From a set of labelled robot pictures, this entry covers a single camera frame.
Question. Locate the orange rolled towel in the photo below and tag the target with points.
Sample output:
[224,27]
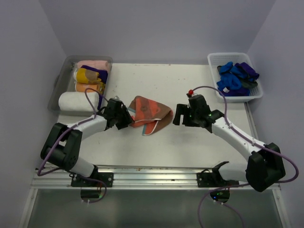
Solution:
[80,87]

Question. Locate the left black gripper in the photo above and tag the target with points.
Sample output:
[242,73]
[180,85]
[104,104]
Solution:
[127,118]

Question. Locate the aluminium mounting rail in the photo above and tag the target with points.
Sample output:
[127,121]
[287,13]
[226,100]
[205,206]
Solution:
[148,172]

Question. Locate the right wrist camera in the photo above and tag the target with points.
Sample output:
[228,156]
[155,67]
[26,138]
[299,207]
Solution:
[191,93]

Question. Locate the purple towel in basket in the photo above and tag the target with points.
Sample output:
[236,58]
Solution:
[245,71]

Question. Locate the blue towel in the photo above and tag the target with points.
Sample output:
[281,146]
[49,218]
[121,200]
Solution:
[230,86]
[229,68]

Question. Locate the purple rolled towel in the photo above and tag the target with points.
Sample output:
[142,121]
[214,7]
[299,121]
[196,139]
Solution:
[103,74]

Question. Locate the white rolled towel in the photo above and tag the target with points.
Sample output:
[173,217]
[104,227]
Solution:
[78,102]

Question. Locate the grey plastic tray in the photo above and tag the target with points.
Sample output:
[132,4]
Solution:
[66,83]

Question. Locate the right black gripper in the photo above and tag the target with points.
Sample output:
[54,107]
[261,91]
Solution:
[182,109]

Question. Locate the yellow bear towel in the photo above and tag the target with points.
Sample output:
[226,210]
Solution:
[86,76]

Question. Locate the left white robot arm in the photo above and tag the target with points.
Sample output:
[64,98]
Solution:
[63,143]

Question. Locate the brown orange towel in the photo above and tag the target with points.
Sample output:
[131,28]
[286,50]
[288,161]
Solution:
[152,115]

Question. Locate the dark green towel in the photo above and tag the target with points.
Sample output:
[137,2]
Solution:
[248,84]

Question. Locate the pink rolled towel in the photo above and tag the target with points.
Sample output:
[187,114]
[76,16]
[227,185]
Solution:
[97,64]

